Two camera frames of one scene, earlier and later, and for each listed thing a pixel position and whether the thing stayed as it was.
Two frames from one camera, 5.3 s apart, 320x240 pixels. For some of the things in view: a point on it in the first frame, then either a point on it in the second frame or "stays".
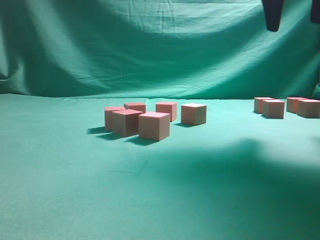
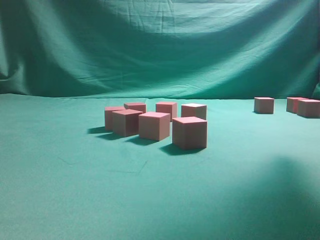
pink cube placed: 108,111 stays
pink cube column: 308,108 stays
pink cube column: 273,109 to 189,132
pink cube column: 154,126 stays
